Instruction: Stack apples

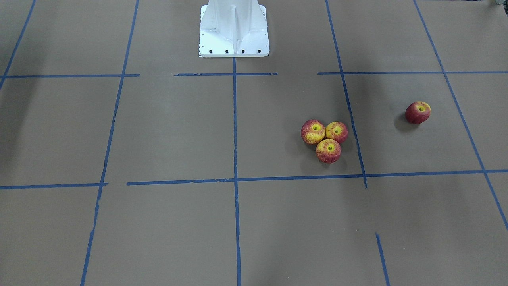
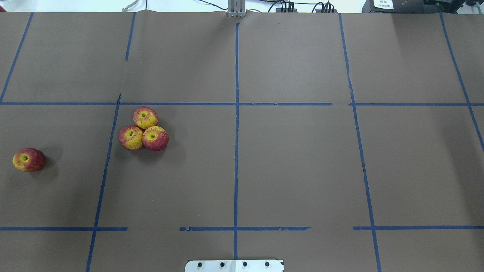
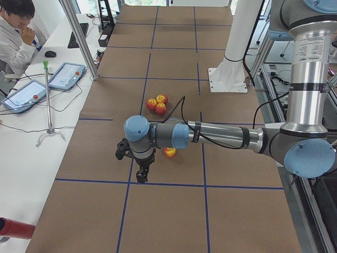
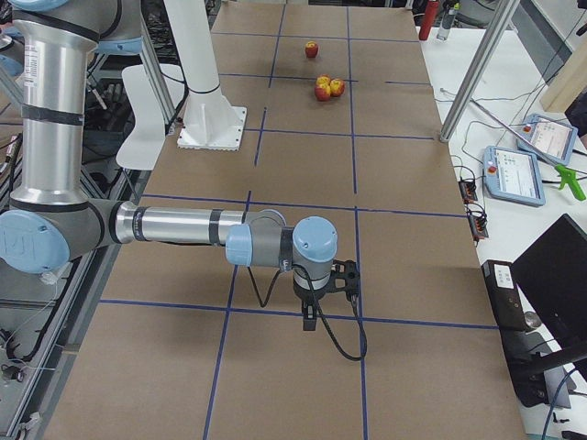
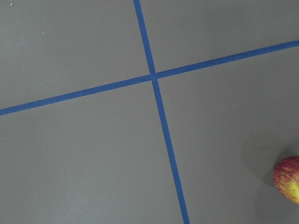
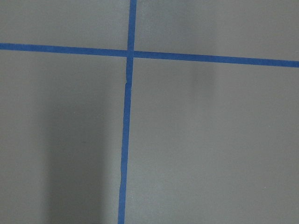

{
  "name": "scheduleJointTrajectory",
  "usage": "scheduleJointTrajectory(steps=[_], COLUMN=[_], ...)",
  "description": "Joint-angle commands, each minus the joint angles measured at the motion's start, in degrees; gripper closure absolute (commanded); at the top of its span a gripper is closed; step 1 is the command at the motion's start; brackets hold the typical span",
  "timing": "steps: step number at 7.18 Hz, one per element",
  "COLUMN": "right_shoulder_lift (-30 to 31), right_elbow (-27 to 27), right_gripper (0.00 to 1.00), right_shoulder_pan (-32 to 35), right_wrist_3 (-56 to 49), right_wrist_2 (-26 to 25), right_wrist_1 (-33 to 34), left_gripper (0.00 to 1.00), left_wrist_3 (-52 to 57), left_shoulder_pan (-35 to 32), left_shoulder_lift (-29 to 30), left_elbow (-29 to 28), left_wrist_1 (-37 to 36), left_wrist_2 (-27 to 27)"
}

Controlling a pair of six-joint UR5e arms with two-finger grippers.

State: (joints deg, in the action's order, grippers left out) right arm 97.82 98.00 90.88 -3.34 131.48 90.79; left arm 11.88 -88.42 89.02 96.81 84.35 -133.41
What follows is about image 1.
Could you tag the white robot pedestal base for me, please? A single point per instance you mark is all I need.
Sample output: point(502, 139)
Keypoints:
point(233, 28)

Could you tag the dark red lone apple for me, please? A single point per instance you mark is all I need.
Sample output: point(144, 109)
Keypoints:
point(418, 112)

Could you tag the red yellow apple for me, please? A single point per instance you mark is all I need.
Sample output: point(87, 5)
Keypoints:
point(312, 132)
point(328, 151)
point(337, 131)

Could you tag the red yellow apple front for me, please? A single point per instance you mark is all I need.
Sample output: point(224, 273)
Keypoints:
point(328, 151)

